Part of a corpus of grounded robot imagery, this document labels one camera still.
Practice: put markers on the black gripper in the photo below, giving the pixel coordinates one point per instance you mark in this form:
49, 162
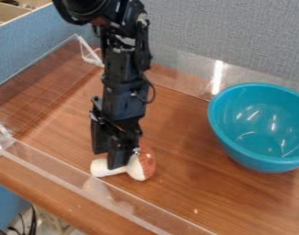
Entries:
115, 116

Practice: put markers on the white brown toy mushroom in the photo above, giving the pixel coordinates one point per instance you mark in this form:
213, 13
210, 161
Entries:
141, 167

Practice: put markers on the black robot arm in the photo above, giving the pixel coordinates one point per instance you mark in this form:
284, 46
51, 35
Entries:
123, 26

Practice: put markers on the blue plastic bowl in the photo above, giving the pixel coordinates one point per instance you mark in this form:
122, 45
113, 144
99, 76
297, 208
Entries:
254, 117

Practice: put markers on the clear acrylic barrier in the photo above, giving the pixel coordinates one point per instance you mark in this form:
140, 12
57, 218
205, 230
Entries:
201, 194

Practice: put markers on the wooden shelf box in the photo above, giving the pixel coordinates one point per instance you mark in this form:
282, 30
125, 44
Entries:
17, 8

